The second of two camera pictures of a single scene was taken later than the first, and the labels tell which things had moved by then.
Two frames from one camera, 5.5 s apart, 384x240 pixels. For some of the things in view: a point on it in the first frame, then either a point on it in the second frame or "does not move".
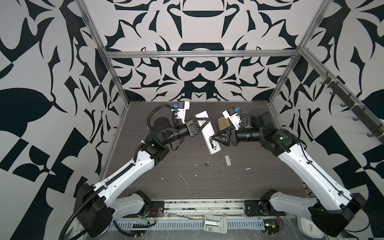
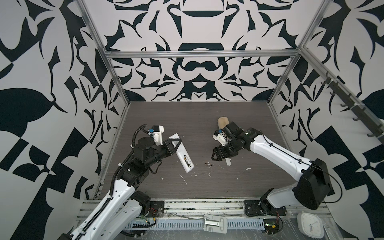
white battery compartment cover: [228, 160] does not move
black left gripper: [190, 128] -> [168, 148]
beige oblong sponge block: [223, 123] does not move
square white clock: [309, 228] does not move
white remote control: [208, 132] -> [183, 155]
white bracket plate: [215, 223] does not move
